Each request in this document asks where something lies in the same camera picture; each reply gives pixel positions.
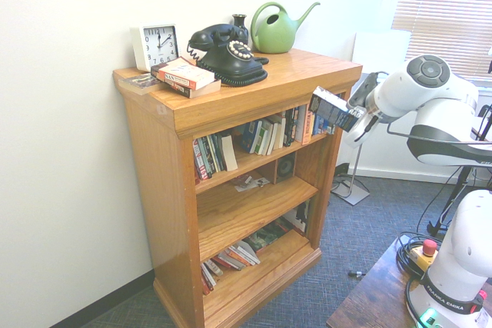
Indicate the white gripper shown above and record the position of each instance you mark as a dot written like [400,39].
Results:
[359,132]

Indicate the blue Darwin's Radio paperback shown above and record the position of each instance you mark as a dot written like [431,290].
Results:
[330,111]

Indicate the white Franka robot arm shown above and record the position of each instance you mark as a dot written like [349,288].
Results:
[442,113]

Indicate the blue spine shelf book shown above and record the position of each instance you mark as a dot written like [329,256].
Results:
[321,128]

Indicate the thick pink-orange spine book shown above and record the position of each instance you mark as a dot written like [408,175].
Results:
[308,126]

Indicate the dark spine shelf book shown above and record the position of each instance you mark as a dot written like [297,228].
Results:
[292,128]

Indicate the white spine shelf book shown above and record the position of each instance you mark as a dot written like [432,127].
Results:
[278,132]

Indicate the green and white book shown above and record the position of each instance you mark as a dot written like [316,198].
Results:
[264,138]

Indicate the blue cover shelf book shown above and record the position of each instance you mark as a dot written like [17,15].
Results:
[250,138]

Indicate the black and white cover book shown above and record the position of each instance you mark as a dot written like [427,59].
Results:
[300,216]

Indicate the cream page-edge leaning book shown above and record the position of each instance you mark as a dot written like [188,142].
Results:
[230,153]

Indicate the dark green spine book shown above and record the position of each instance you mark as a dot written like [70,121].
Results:
[219,153]

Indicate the dark green cover book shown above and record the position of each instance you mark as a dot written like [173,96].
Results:
[267,237]

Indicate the red spine shelf book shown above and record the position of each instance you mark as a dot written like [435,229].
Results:
[198,161]

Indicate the grey and white book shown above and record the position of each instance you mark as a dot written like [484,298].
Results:
[207,276]

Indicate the white floor lamp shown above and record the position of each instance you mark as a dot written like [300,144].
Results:
[380,47]

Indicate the black round speaker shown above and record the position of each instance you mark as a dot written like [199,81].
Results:
[286,166]

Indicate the green plastic watering can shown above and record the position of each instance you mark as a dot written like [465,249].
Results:
[274,32]

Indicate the loose paper cards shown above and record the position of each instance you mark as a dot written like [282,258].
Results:
[250,184]

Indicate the black rotary telephone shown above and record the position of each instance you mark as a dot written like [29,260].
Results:
[230,59]

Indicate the black tripod stand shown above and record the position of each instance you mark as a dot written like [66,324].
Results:
[457,189]

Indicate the window blinds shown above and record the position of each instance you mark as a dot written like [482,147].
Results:
[446,5]

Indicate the black glossy vase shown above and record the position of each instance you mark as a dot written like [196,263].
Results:
[239,22]

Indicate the black and red paperback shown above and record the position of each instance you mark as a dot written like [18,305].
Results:
[201,90]

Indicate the red emergency stop button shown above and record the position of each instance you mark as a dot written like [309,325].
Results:
[424,253]

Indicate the black marker pen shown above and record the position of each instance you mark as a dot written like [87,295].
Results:
[355,273]

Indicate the orange and white paperback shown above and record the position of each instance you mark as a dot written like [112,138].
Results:
[184,72]

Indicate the dark brown wooden table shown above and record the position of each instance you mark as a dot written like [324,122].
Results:
[369,297]

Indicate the white square clock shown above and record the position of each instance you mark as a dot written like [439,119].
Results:
[157,45]

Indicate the wooden bookshelf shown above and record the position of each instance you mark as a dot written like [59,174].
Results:
[165,189]

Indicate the dark flat paperback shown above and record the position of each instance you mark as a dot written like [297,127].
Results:
[138,83]

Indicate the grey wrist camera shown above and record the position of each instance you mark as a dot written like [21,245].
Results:
[363,90]

